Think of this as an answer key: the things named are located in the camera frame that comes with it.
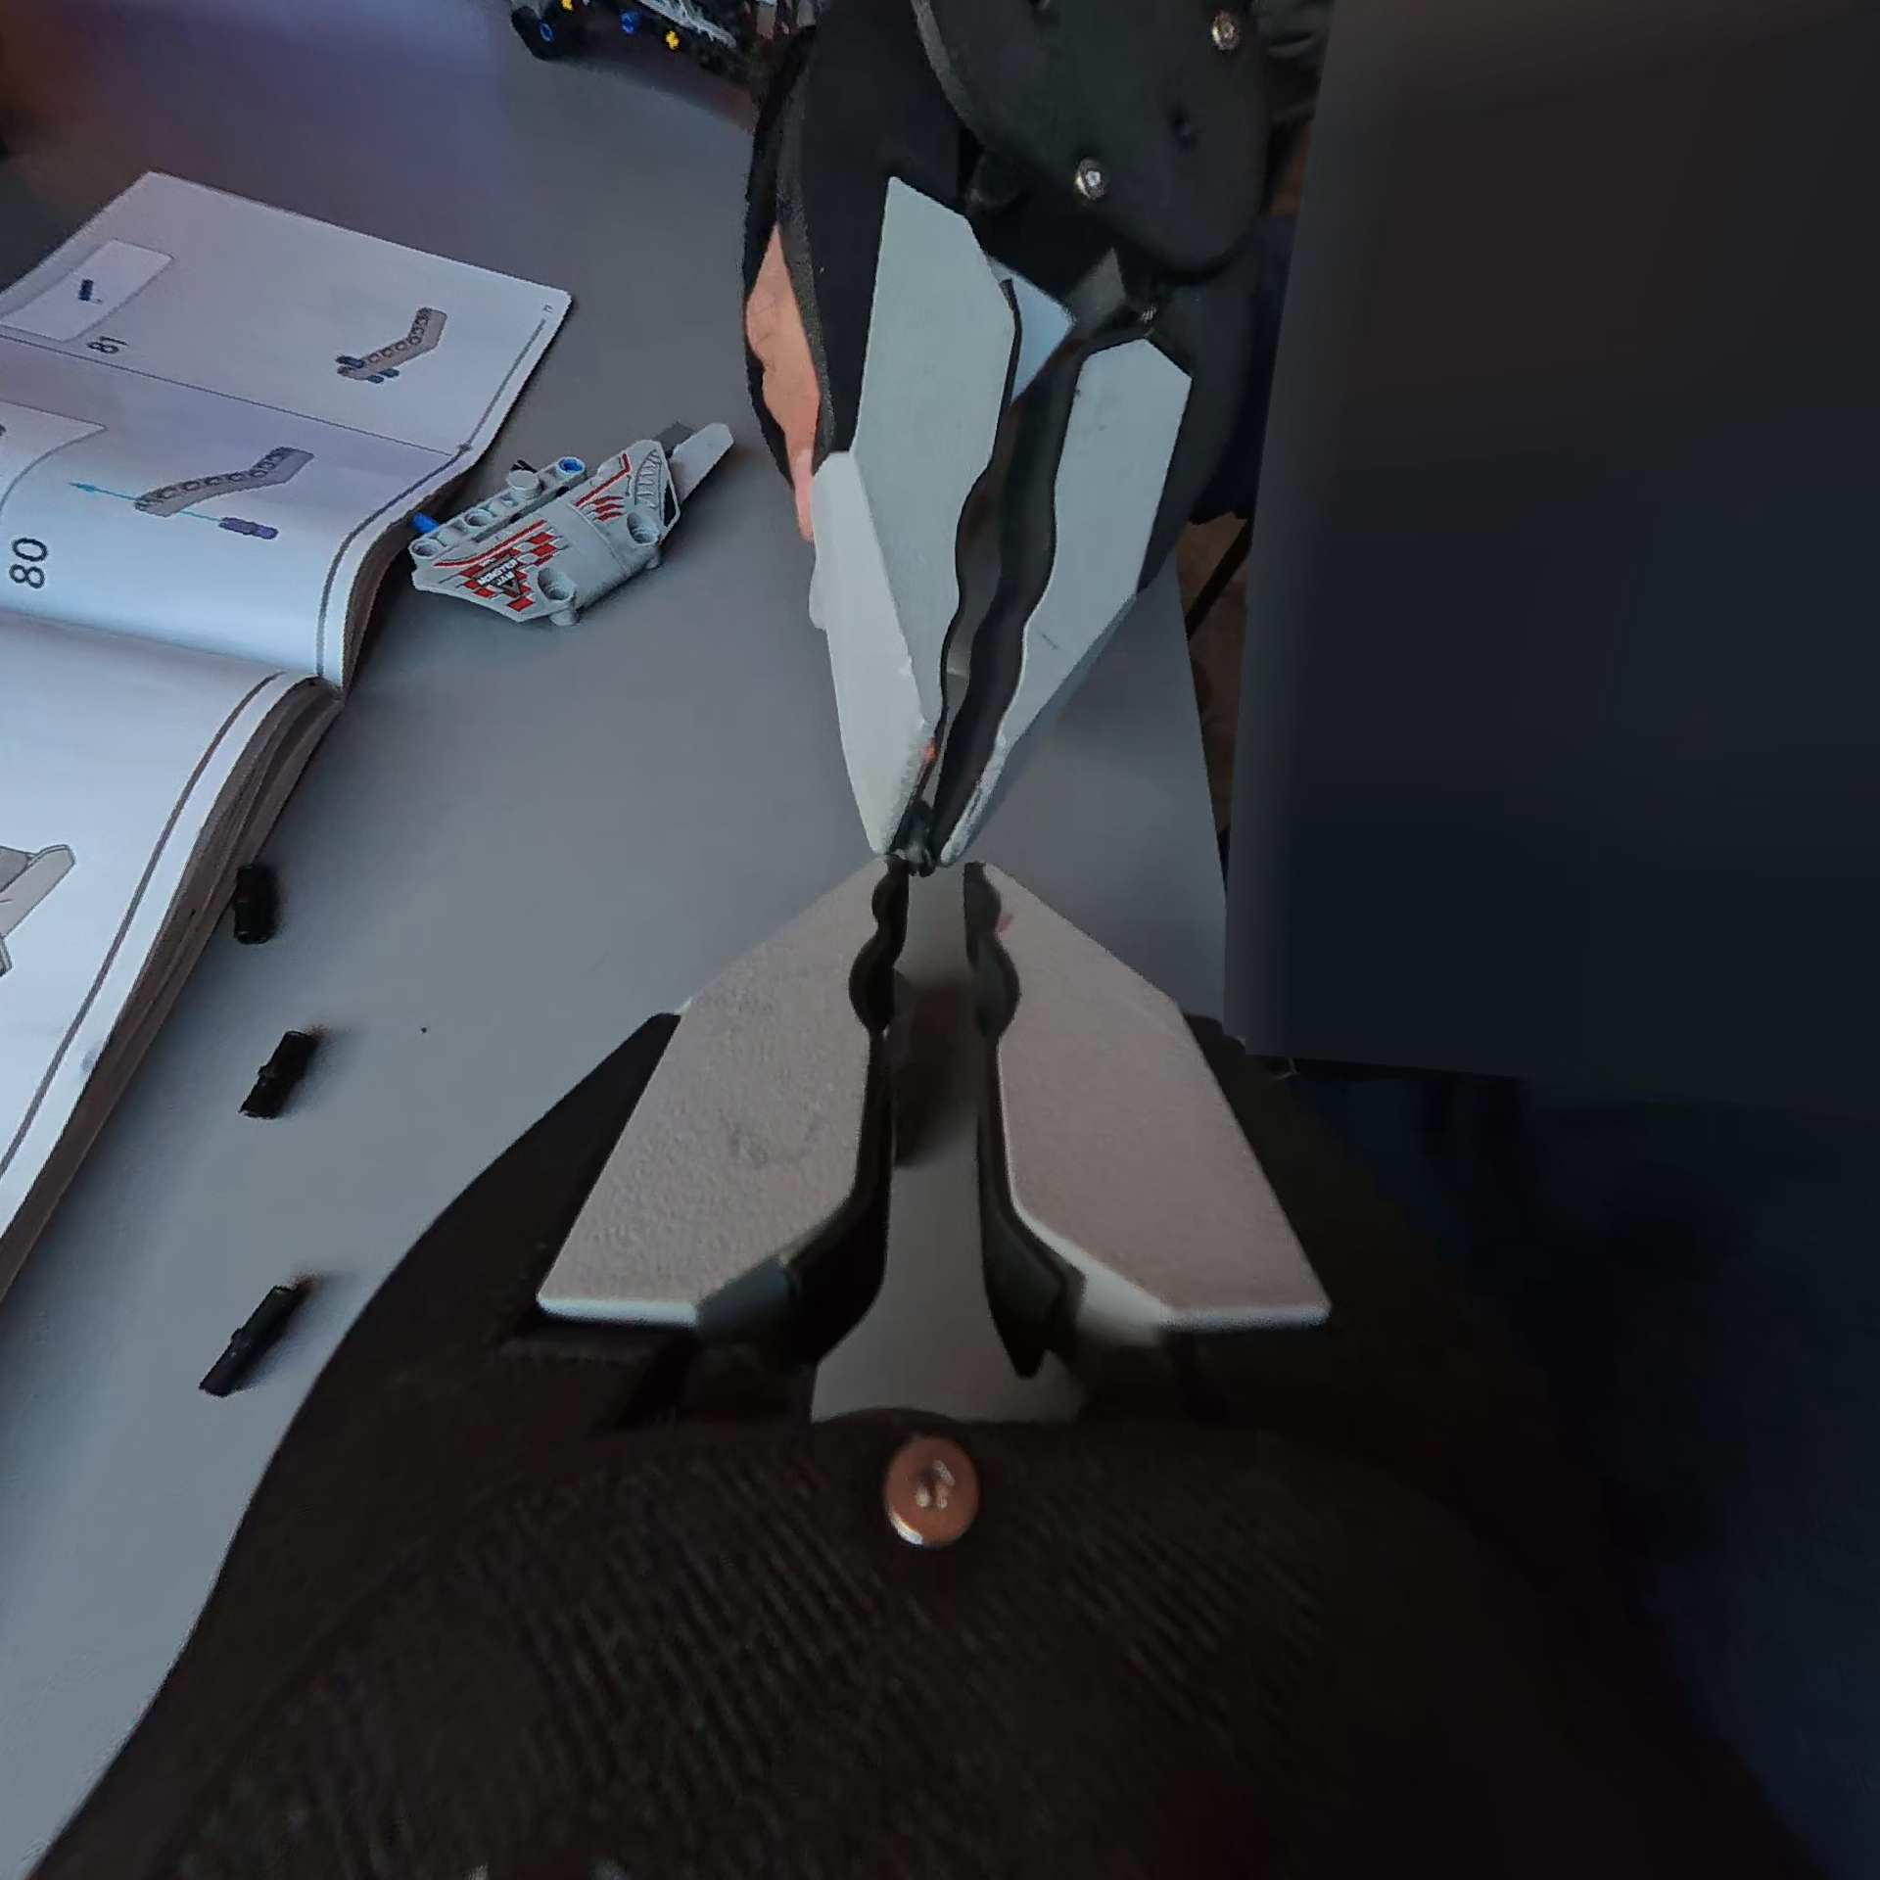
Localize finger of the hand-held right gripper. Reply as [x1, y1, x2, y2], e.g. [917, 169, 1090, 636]
[807, 176, 1084, 865]
[915, 349, 1195, 871]

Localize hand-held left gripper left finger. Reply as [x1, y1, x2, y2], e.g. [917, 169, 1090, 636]
[537, 857, 914, 1354]

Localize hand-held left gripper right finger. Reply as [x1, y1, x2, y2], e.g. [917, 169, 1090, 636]
[960, 862, 1331, 1377]

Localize grey lego panel red stickers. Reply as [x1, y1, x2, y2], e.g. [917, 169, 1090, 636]
[407, 423, 737, 631]

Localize open lego instruction booklet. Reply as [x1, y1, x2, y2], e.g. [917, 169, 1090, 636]
[0, 173, 576, 1301]

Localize person's right hand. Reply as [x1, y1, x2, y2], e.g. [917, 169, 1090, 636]
[744, 268, 828, 542]

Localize person's dark blue clothing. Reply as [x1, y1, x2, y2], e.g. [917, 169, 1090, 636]
[1234, 1056, 1880, 1880]

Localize black lego vehicle frame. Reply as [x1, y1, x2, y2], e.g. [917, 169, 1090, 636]
[505, 0, 766, 67]

